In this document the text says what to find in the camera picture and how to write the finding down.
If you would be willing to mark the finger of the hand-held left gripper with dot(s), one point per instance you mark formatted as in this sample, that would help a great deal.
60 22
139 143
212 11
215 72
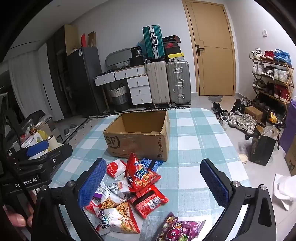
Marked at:
55 154
37 148

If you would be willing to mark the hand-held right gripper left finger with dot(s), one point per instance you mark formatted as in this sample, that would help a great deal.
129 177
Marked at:
92 183

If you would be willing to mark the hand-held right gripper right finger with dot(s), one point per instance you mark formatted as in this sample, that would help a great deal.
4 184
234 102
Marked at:
215 183

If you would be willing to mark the small purple snack packet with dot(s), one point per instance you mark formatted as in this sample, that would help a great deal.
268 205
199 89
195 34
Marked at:
98 192

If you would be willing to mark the noodle snack bag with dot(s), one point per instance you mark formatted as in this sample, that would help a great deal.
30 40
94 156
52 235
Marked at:
120 217
115 192

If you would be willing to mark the red white snack packet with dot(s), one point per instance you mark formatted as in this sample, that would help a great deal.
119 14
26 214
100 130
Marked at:
114 168

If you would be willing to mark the red chips bag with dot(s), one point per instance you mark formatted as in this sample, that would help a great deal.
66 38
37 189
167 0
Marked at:
141 176

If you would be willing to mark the purple grape candy bag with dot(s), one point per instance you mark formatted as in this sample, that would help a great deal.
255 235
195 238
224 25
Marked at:
178 229

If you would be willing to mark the red spicy strip packet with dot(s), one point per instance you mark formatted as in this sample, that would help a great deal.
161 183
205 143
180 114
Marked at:
150 201

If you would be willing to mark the blue biscuit packet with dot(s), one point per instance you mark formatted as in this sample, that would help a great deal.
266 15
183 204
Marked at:
150 163

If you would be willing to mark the brown cardboard box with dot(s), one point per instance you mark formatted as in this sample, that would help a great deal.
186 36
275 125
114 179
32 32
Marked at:
138 141

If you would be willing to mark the person's left hand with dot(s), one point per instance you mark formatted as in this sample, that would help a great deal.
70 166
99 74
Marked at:
16 219

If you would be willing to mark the white plastic jug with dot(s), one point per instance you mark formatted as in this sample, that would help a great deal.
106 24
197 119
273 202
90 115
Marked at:
31 140

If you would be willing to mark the yellow plastic bag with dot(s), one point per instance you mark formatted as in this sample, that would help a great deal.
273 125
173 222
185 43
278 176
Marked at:
41 135

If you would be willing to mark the beige lidded bin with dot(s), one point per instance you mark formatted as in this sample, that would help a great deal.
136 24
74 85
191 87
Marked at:
46 126

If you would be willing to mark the grey slipper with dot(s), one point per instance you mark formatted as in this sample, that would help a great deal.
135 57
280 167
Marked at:
73 126
67 132

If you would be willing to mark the black jacket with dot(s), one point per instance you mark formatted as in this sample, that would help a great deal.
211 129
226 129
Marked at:
34 118

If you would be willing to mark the beige slipper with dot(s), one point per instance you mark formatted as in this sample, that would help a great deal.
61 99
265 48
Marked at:
243 158

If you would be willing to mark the teal checked tablecloth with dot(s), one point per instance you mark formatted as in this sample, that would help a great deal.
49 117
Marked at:
196 143

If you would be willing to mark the black paper bag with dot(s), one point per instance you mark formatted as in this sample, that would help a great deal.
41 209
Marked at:
261 148

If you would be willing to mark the pile of sneakers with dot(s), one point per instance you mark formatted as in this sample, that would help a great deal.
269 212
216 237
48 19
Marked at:
235 118

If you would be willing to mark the white curtain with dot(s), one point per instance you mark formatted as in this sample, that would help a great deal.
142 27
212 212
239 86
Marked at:
25 81

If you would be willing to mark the white cloth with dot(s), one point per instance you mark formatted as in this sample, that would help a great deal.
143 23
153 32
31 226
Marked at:
284 190

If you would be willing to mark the clear plastic bag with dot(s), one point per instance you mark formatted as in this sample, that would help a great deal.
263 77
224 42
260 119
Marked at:
270 132

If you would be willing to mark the dark grey fridge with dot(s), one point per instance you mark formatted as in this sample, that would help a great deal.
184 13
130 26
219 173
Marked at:
85 81

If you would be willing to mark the small cardboard box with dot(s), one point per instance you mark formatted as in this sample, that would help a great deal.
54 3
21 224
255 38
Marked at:
253 113

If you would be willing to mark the printed cardboard box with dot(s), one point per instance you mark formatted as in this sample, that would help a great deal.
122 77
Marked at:
291 160

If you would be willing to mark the dark glass wardrobe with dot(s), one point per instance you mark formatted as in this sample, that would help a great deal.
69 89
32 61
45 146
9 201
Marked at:
60 69

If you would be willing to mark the grey door mat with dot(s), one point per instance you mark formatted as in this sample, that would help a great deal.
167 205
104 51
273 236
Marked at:
215 98

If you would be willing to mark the woven laundry basket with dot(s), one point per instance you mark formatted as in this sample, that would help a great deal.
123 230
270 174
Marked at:
119 97

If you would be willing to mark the yellow crumpled wrapper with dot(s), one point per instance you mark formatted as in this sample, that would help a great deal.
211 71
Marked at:
273 118

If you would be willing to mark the white drawer cabinet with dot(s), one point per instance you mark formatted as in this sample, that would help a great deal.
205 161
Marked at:
138 90

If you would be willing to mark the white desk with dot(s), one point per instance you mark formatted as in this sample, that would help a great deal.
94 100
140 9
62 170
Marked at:
124 73

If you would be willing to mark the silver suitcase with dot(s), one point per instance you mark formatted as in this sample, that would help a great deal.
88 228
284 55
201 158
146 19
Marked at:
178 81

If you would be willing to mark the oval grey framed mirror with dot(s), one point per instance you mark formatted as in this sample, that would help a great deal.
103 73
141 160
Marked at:
115 56

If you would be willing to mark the beige suitcase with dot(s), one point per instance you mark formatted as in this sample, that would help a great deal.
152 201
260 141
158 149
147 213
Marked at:
157 83

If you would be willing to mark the red paper bag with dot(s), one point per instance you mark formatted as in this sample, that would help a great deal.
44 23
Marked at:
83 40

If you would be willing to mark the black storage bag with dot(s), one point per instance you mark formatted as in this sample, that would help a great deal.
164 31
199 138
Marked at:
137 62

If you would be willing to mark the wooden shoe rack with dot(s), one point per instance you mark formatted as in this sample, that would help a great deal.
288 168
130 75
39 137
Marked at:
284 81

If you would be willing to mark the wooden door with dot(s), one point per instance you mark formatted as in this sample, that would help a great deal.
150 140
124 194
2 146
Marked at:
212 58

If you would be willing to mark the black labelled box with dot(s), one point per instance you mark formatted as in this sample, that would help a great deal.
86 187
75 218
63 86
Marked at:
137 52

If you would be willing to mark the blue plastic bag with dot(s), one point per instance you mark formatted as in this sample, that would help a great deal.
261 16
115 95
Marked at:
140 46

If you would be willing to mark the red black shoe box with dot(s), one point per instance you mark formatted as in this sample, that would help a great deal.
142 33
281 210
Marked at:
171 45

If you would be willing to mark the teal suitcase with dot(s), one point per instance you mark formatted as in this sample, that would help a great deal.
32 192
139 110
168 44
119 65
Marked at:
152 41

